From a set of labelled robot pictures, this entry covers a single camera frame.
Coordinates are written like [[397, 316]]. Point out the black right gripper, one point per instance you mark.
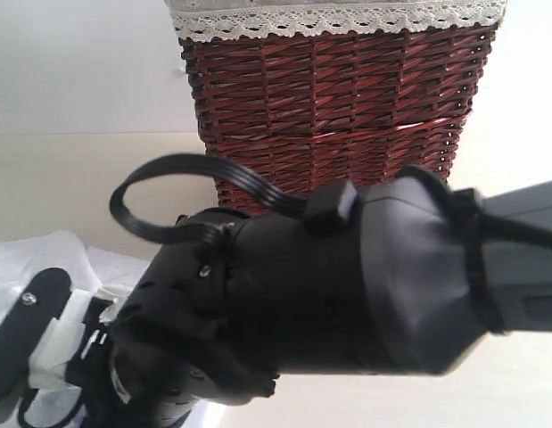
[[138, 374]]

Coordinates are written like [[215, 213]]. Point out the white t-shirt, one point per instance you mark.
[[160, 296]]

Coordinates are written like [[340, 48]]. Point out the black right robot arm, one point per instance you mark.
[[401, 278]]

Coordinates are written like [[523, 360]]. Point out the dark brown wicker basket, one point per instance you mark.
[[306, 111]]

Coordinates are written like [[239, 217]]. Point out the white lace crochet cloth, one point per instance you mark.
[[202, 21]]

